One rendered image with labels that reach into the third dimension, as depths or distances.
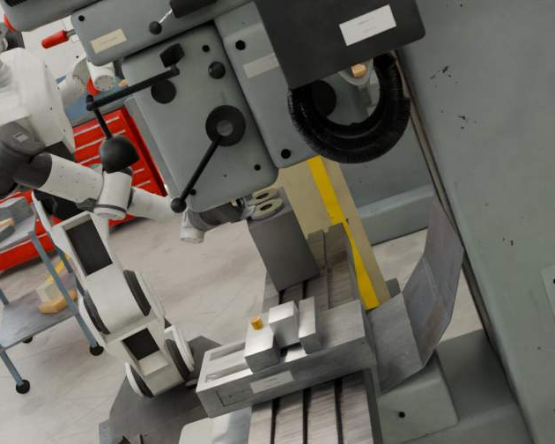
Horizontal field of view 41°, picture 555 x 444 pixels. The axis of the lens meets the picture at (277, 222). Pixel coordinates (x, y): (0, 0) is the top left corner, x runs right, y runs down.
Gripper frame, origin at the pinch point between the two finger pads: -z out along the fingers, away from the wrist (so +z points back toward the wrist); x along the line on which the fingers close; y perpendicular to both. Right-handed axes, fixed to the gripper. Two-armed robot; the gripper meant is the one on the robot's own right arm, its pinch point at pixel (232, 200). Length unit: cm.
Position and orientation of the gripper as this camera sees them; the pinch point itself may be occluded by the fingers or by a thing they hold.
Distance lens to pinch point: 181.9
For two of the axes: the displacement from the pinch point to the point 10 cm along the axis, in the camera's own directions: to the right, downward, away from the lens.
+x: -7.7, -5.5, -3.2
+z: -4.9, 1.9, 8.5
